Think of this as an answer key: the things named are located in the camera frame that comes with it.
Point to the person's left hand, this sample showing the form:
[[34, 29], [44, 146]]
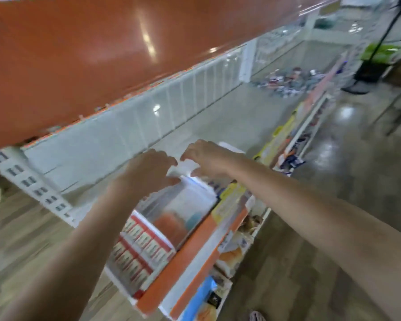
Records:
[[147, 174]]

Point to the person's right hand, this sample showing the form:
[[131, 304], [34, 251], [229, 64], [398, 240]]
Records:
[[210, 158]]

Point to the box of pink-blue erasers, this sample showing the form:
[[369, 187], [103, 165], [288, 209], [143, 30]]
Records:
[[180, 214]]

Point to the red eraser display box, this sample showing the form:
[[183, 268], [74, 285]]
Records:
[[141, 254]]

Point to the pile of mixed erasers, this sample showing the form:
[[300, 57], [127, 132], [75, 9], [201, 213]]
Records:
[[291, 80]]

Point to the person's right forearm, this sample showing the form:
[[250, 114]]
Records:
[[327, 224]]

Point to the person's left forearm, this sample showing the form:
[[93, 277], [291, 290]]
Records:
[[60, 264]]

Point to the white orange metal shelf unit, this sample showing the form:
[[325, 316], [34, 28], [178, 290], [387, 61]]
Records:
[[120, 63]]

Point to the person's right foot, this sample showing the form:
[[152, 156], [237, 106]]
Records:
[[257, 316]]

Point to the yellow price label strip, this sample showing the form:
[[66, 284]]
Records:
[[281, 140]]

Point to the row of dark snack packets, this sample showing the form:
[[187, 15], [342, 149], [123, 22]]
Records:
[[293, 153]]

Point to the blue orange snack packet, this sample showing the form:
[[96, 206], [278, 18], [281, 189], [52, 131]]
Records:
[[207, 301]]

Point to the grey round stool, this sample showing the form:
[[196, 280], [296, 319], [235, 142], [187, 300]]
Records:
[[398, 107]]

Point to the green plastic crate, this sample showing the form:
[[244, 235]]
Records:
[[381, 52]]

